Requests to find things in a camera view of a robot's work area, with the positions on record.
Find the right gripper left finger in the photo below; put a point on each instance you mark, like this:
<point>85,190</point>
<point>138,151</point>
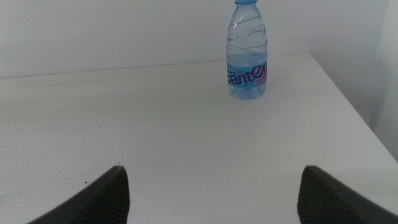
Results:
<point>102,199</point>

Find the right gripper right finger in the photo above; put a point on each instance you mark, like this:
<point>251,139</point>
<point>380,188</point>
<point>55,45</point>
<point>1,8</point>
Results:
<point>326,199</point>

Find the clear water bottle blue cap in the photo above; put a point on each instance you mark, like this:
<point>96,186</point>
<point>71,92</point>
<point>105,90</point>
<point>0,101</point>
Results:
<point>246,62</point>

